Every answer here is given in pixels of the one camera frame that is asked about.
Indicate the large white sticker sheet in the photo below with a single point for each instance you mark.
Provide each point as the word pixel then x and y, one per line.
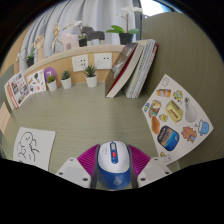
pixel 173 113

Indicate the white mouse pad with drawing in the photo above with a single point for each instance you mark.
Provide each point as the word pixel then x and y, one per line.
pixel 36 146

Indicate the pink horse figurine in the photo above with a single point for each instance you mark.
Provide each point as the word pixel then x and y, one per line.
pixel 70 40

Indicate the white orchid behind horses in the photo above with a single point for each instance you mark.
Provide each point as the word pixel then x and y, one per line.
pixel 82 41

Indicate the black cover book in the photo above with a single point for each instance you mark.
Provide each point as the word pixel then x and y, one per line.
pixel 118 71

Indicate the tall white orchid black pot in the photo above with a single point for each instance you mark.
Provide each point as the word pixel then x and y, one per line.
pixel 125 37

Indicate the small white orchid black pot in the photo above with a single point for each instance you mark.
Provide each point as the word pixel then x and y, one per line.
pixel 30 61

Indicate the window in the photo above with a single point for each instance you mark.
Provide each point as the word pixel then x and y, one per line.
pixel 153 6

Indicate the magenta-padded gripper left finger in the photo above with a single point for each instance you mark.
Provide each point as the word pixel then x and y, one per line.
pixel 75 170

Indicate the plain white book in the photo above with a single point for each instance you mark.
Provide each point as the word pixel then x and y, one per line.
pixel 7 95

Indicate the wooden back shelf board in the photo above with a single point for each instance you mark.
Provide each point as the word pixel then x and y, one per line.
pixel 63 63

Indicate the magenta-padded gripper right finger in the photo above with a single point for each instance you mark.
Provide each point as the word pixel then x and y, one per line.
pixel 150 170

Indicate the blue and white computer mouse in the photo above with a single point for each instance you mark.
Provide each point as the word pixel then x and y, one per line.
pixel 113 170

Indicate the white book with red spine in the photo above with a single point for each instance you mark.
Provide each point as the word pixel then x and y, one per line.
pixel 146 66

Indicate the dark horse figurine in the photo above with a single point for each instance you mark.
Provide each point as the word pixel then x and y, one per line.
pixel 95 35

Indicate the pale pink card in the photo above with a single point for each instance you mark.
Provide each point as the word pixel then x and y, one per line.
pixel 4 118

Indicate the photo cover magazine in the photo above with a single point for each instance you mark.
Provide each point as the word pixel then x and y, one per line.
pixel 19 89

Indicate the wooden artist mannequin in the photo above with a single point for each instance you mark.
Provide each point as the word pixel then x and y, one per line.
pixel 56 36

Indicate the wooden hand model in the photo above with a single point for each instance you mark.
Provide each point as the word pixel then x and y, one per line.
pixel 39 45

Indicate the large green divider panel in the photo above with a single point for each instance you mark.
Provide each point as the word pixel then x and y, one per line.
pixel 193 50

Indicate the white wall socket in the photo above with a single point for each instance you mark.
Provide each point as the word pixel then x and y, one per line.
pixel 103 61
pixel 80 63

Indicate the round purple number sign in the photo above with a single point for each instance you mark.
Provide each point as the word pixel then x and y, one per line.
pixel 49 71

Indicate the small potted succulent white pot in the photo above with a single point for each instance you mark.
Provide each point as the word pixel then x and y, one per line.
pixel 66 82
pixel 52 86
pixel 91 81

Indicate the thick white book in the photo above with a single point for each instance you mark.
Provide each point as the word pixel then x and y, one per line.
pixel 135 73

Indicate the low green divider panel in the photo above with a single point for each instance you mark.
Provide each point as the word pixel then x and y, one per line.
pixel 5 75

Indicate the grey curtain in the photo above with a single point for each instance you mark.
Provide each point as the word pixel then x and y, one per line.
pixel 83 13

